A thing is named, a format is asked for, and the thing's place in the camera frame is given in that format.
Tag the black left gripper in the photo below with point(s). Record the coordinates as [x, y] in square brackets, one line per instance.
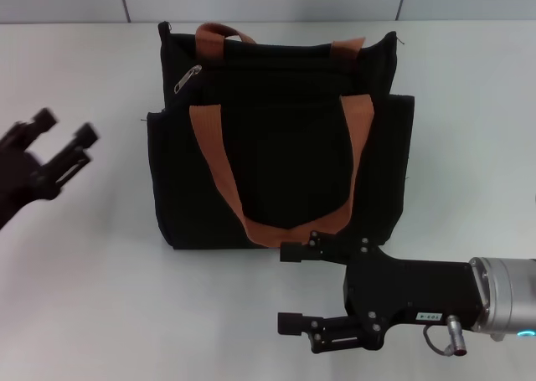
[21, 180]

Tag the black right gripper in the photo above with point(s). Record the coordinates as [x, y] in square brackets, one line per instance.
[410, 289]

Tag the silver metal zipper pull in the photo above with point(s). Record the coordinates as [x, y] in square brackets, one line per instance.
[187, 79]

